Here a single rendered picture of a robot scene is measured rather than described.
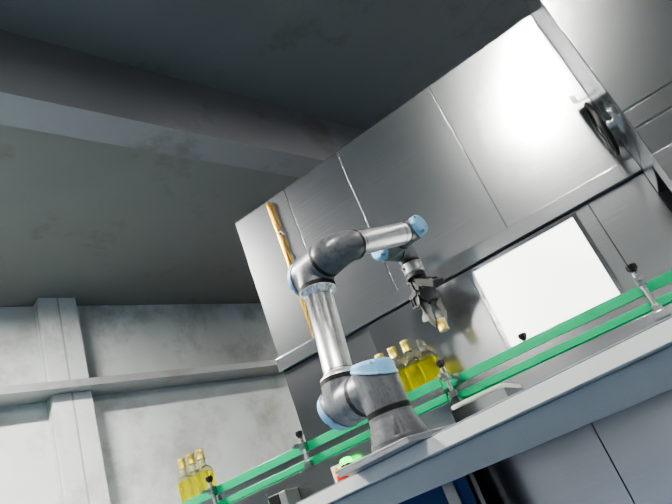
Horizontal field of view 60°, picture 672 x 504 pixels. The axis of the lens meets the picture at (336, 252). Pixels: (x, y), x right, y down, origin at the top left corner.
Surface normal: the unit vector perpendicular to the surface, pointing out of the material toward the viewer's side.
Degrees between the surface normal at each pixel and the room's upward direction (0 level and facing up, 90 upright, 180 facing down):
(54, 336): 90
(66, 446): 90
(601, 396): 90
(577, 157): 90
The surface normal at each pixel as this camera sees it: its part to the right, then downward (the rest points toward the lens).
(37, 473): 0.60, -0.54
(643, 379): -0.73, -0.05
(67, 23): 0.34, 0.84
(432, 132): -0.51, -0.21
